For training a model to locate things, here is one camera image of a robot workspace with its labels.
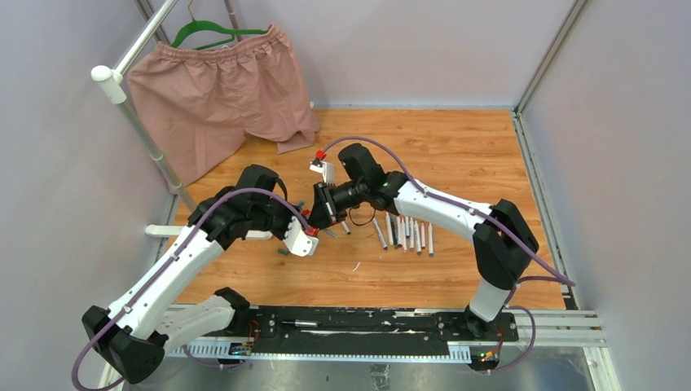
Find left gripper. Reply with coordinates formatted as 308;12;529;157
250;194;308;243

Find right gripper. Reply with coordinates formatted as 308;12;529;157
308;180;368;232

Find yellow capped white marker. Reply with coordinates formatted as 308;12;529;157
385;212;395;248

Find grey capped marker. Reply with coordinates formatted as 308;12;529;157
372;218;389;251

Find clear green gel pen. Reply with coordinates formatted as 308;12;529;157
389;216;398;248

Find white acrylic marker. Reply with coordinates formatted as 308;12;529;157
398;216;407;253

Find green capped white marker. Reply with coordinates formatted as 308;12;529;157
413;221;422;255

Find teal capped white marker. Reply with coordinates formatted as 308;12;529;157
427;222;434;257

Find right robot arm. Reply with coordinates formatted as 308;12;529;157
308;143;539;340

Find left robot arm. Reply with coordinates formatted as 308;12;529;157
82;165;319;384

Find pink shorts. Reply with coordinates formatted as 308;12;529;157
126;24;319;186

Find white clothes rack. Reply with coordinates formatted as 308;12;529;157
90;0;275;240

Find green clothes hanger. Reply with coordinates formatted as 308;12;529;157
169;1;269;51

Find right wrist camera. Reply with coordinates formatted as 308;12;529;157
310;159;335;185

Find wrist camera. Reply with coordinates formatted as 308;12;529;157
310;159;335;185
282;217;319;257

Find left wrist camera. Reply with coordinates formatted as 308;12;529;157
282;217;319;257

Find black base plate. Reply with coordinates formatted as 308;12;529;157
214;305;519;358

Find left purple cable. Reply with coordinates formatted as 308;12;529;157
71;187;319;391

